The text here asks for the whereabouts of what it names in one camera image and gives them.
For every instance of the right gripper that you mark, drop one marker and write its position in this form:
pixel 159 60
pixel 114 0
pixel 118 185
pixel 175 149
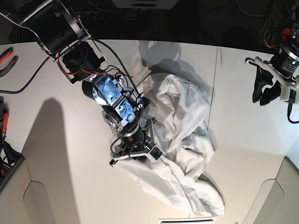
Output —
pixel 138 145

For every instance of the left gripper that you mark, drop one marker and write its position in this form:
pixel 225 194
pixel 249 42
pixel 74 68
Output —
pixel 285 61

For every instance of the white t-shirt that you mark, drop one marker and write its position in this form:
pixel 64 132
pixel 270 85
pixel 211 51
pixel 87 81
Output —
pixel 180 108

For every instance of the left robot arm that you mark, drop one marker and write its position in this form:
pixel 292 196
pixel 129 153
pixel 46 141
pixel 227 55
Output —
pixel 285 34

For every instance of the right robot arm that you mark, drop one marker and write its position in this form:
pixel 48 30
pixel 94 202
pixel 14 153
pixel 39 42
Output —
pixel 63 37

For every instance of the white speaker box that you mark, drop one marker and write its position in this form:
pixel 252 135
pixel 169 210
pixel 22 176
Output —
pixel 146 4

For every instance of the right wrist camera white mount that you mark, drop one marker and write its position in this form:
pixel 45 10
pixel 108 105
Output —
pixel 156 150

